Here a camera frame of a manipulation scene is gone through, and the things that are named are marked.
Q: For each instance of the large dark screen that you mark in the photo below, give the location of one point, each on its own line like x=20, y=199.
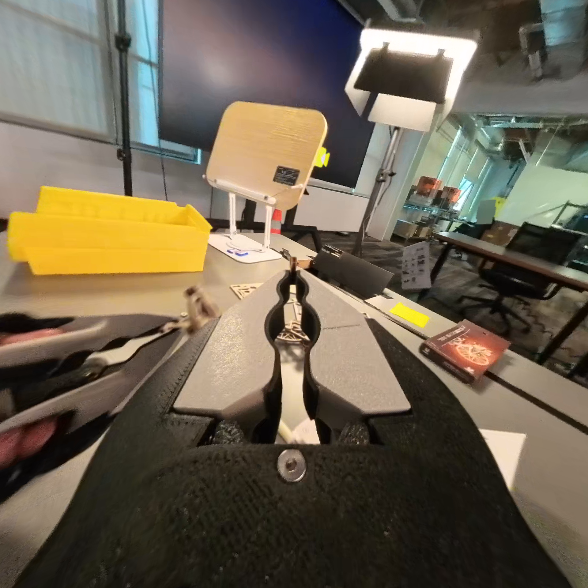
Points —
x=229, y=55

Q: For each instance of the wooden parts sheet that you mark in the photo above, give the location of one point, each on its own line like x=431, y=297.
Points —
x=246, y=289

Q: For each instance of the person's left hand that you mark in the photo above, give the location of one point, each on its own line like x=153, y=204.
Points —
x=27, y=441

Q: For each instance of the yellow plastic bin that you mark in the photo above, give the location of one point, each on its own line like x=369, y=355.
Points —
x=105, y=248
x=92, y=200

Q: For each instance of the printed leaflet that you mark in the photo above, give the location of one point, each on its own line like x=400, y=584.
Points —
x=415, y=265

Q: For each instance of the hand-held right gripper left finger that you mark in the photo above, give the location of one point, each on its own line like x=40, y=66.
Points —
x=229, y=363

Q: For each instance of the metal shelf with boxes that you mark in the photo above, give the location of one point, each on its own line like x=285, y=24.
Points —
x=429, y=190

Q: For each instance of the yellow clip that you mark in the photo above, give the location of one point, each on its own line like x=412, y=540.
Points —
x=323, y=158

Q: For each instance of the wooden book stand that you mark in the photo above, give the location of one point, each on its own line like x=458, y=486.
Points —
x=266, y=147

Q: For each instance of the white instruction booklet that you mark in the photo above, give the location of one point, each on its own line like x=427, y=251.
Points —
x=500, y=454

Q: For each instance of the black tripod pole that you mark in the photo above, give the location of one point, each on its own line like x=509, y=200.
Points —
x=124, y=115

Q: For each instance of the brown model kit box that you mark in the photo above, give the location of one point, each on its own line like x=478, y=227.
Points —
x=466, y=349

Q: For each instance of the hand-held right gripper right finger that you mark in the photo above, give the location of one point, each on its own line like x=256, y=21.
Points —
x=358, y=367

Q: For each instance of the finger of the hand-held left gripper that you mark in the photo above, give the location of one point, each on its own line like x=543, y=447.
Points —
x=55, y=344
x=78, y=399

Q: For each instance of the orange traffic cone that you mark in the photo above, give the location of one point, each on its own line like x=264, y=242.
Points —
x=277, y=223

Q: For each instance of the black mesh office chair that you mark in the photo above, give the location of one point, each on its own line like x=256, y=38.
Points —
x=528, y=250

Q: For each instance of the small dark wooden pin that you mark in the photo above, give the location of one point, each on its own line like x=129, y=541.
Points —
x=292, y=264

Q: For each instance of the black cardboard sleeve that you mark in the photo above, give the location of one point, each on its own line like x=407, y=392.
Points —
x=353, y=273

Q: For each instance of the yellow sticky note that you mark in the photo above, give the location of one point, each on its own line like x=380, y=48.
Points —
x=409, y=314

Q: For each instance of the brown wooden desk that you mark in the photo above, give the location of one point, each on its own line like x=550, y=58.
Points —
x=464, y=242

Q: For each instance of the studio light panel on stand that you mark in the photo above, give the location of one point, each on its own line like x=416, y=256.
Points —
x=404, y=108

